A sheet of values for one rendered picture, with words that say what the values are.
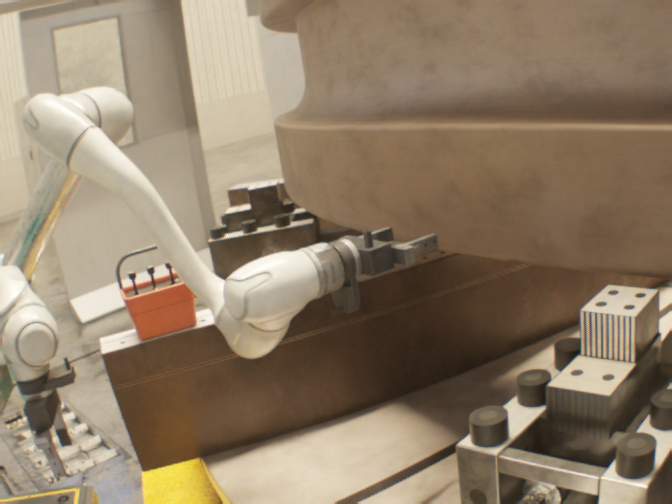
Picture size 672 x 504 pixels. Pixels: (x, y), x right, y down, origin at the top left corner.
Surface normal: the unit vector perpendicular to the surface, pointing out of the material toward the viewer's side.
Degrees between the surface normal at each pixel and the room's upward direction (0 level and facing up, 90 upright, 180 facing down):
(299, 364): 90
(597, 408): 90
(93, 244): 90
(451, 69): 77
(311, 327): 90
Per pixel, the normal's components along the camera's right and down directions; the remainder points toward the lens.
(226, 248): 0.01, 0.26
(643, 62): -0.70, 0.08
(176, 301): 0.44, 0.28
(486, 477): -0.69, 0.30
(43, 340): 0.68, 0.22
